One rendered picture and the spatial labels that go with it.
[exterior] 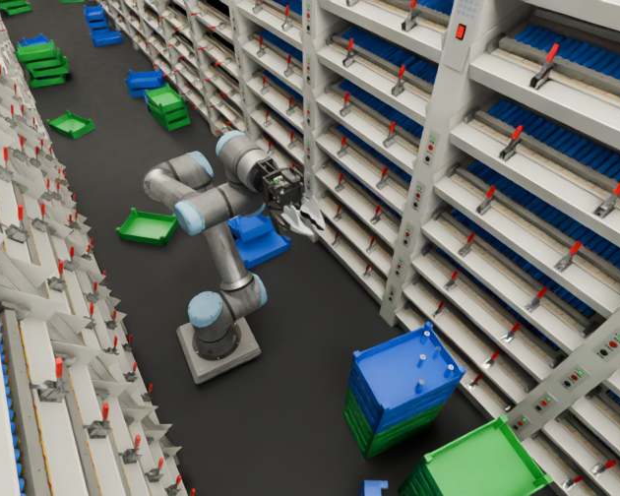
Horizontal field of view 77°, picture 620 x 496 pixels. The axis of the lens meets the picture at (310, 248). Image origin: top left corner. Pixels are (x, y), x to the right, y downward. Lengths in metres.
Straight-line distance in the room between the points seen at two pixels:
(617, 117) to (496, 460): 1.01
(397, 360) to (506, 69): 0.93
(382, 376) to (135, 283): 1.50
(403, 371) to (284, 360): 0.70
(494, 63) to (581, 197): 0.39
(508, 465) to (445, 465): 0.19
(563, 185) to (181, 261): 1.91
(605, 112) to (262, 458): 1.58
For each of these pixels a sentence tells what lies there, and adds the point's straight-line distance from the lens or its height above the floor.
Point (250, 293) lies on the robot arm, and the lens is 1.74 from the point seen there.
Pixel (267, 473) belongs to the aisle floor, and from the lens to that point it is 1.78.
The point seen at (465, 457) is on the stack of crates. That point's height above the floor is 0.40.
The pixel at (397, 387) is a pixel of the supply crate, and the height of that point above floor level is 0.48.
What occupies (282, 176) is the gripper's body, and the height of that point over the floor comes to 1.22.
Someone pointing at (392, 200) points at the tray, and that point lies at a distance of 1.59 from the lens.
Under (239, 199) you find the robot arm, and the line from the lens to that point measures 1.02.
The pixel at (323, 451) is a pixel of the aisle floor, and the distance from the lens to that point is 1.79.
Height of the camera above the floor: 1.73
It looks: 48 degrees down
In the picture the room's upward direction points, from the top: straight up
